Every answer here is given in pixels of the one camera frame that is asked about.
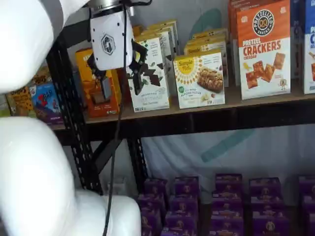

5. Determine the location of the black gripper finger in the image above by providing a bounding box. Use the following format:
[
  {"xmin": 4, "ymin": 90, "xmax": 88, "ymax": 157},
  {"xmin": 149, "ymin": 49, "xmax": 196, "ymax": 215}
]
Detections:
[
  {"xmin": 126, "ymin": 38, "xmax": 149, "ymax": 96},
  {"xmin": 87, "ymin": 52, "xmax": 113, "ymax": 101}
]

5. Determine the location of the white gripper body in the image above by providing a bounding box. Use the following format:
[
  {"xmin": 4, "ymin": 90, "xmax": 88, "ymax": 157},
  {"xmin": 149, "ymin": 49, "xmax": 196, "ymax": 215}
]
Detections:
[{"xmin": 89, "ymin": 10, "xmax": 133, "ymax": 71}]

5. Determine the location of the small white almond bar box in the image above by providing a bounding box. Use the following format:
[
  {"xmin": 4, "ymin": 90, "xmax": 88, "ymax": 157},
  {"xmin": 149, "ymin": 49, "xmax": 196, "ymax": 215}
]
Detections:
[
  {"xmin": 173, "ymin": 48, "xmax": 226, "ymax": 110},
  {"xmin": 184, "ymin": 42, "xmax": 229, "ymax": 88},
  {"xmin": 187, "ymin": 28, "xmax": 229, "ymax": 46}
]

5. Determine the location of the white Sweet Thins box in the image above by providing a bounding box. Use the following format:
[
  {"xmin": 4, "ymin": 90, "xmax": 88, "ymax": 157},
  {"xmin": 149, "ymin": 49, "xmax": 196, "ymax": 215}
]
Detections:
[
  {"xmin": 152, "ymin": 20, "xmax": 179, "ymax": 57},
  {"xmin": 127, "ymin": 36, "xmax": 170, "ymax": 113},
  {"xmin": 134, "ymin": 29, "xmax": 174, "ymax": 84},
  {"xmin": 141, "ymin": 24, "xmax": 177, "ymax": 74}
]

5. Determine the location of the orange Revival cracker box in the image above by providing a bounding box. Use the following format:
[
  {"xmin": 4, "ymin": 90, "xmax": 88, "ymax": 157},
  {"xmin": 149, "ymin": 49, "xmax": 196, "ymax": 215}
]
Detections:
[{"xmin": 75, "ymin": 48, "xmax": 122, "ymax": 118}]

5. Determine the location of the blue purple Zbar box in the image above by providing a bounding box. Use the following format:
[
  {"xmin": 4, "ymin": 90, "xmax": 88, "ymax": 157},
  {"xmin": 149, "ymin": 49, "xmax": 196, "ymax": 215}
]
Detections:
[{"xmin": 29, "ymin": 82, "xmax": 62, "ymax": 123}]

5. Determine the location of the yellow chocolate chip cookie box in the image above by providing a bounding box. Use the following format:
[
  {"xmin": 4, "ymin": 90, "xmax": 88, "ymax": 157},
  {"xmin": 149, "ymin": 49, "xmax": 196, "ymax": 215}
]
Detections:
[
  {"xmin": 5, "ymin": 86, "xmax": 34, "ymax": 118},
  {"xmin": 31, "ymin": 66, "xmax": 54, "ymax": 86}
]

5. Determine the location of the orange white pretzel crackers box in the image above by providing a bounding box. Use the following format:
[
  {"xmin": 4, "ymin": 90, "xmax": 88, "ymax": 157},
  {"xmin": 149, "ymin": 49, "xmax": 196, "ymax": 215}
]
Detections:
[
  {"xmin": 227, "ymin": 0, "xmax": 291, "ymax": 87},
  {"xmin": 236, "ymin": 4, "xmax": 292, "ymax": 100}
]

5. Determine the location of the purple Annie's box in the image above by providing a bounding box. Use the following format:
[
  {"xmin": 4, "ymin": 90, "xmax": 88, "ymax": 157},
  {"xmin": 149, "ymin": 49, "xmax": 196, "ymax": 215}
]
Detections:
[
  {"xmin": 249, "ymin": 177, "xmax": 282, "ymax": 197},
  {"xmin": 164, "ymin": 210, "xmax": 198, "ymax": 231},
  {"xmin": 210, "ymin": 208, "xmax": 245, "ymax": 224},
  {"xmin": 250, "ymin": 195, "xmax": 284, "ymax": 212},
  {"xmin": 298, "ymin": 175, "xmax": 315, "ymax": 197},
  {"xmin": 169, "ymin": 195, "xmax": 199, "ymax": 214},
  {"xmin": 302, "ymin": 195, "xmax": 315, "ymax": 214},
  {"xmin": 137, "ymin": 194, "xmax": 166, "ymax": 214},
  {"xmin": 160, "ymin": 227, "xmax": 197, "ymax": 236},
  {"xmin": 308, "ymin": 212, "xmax": 315, "ymax": 236},
  {"xmin": 211, "ymin": 191, "xmax": 244, "ymax": 211},
  {"xmin": 209, "ymin": 221, "xmax": 245, "ymax": 236},
  {"xmin": 144, "ymin": 178, "xmax": 169, "ymax": 197},
  {"xmin": 174, "ymin": 176, "xmax": 200, "ymax": 197},
  {"xmin": 215, "ymin": 174, "xmax": 244, "ymax": 195},
  {"xmin": 139, "ymin": 208, "xmax": 163, "ymax": 236},
  {"xmin": 252, "ymin": 210, "xmax": 290, "ymax": 236}
]

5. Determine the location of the blue white cracker box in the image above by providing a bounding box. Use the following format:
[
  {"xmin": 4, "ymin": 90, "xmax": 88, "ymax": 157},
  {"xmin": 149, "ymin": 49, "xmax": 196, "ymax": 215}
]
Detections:
[
  {"xmin": 304, "ymin": 0, "xmax": 315, "ymax": 95},
  {"xmin": 290, "ymin": 0, "xmax": 306, "ymax": 80}
]

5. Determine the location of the black metal shelving rack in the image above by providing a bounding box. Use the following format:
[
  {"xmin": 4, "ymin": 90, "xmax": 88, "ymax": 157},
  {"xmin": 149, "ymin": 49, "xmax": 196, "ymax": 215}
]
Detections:
[
  {"xmin": 61, "ymin": 18, "xmax": 315, "ymax": 196},
  {"xmin": 45, "ymin": 31, "xmax": 87, "ymax": 190}
]

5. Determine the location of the white backdrop sheet teal print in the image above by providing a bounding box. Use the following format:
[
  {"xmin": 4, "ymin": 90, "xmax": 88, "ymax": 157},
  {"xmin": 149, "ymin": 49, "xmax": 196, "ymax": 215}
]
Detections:
[{"xmin": 131, "ymin": 0, "xmax": 315, "ymax": 207}]

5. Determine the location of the thin black cable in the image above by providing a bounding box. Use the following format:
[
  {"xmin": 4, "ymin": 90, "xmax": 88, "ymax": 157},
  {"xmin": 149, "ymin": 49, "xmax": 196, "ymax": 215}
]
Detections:
[{"xmin": 102, "ymin": 0, "xmax": 153, "ymax": 236}]

